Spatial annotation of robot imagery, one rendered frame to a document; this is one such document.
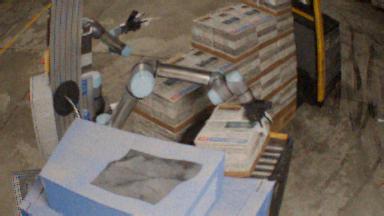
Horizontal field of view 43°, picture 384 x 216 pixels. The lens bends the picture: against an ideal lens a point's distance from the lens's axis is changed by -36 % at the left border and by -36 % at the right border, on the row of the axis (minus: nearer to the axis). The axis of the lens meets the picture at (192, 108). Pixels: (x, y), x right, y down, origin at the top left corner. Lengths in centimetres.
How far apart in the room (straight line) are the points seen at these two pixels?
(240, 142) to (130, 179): 145
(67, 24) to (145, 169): 159
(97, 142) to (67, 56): 140
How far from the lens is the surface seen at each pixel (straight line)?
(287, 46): 526
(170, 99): 434
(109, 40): 418
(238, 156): 362
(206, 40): 478
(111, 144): 237
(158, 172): 222
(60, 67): 374
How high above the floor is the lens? 311
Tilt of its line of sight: 32 degrees down
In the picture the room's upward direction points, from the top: 2 degrees counter-clockwise
